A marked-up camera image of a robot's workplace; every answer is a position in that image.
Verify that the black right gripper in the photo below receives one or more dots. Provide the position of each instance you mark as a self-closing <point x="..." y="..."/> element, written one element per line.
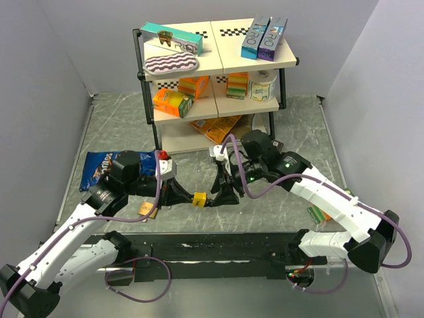
<point x="225" y="196"/>

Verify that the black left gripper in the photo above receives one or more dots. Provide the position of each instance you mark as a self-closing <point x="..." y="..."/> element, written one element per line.
<point x="167" y="187"/>

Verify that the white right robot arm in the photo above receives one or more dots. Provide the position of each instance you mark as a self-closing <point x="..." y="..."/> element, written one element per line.
<point x="368" y="233"/>

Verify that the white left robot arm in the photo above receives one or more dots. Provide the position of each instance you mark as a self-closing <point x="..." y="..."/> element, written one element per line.
<point x="34" y="287"/>

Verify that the large brass padlock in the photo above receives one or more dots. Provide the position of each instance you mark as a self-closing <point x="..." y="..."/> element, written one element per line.
<point x="146" y="208"/>

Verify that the orange snack packet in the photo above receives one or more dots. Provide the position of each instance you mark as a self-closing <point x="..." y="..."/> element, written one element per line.
<point x="215" y="129"/>

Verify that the brown seed bag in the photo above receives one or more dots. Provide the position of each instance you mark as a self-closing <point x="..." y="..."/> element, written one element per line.
<point x="243" y="126"/>

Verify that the blue Doritos chip bag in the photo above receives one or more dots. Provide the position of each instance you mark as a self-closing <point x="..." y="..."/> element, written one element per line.
<point x="98" y="163"/>

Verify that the orange sponge box front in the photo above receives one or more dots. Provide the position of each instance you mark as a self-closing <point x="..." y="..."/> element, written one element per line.
<point x="172" y="102"/>

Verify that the orange sponge box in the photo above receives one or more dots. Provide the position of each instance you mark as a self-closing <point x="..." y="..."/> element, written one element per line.
<point x="193" y="86"/>
<point x="172" y="102"/>

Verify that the beige three-tier shelf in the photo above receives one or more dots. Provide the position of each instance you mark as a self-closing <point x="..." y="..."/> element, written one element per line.
<point x="218" y="60"/>

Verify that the orange sponge pack on table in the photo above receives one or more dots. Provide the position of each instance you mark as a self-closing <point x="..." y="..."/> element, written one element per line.
<point x="318" y="215"/>

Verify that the colourful sponge stack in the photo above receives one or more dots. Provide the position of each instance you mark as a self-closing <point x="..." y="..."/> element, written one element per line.
<point x="237" y="85"/>

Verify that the orange sponge box rear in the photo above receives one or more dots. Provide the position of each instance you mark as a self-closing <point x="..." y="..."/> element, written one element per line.
<point x="193" y="86"/>

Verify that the toilet paper roll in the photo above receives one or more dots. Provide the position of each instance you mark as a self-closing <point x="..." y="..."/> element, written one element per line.
<point x="261" y="85"/>

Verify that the blue toothpaste box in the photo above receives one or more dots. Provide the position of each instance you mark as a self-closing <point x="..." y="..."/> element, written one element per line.
<point x="254" y="36"/>

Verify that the teal toothpaste box lying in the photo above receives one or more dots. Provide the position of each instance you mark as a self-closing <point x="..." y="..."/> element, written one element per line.
<point x="172" y="39"/>

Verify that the purple toothpaste box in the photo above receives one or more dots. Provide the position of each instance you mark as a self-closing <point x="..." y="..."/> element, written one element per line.
<point x="271" y="39"/>

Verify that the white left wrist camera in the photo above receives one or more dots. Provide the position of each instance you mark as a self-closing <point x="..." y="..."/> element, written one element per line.
<point x="166" y="167"/>

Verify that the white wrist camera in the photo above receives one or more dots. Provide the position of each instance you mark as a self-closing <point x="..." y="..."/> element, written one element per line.
<point x="219" y="152"/>
<point x="166" y="167"/>

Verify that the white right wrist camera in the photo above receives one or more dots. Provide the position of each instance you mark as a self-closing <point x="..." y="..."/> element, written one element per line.
<point x="219" y="152"/>

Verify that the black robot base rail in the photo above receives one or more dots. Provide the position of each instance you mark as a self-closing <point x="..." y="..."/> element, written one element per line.
<point x="216" y="255"/>

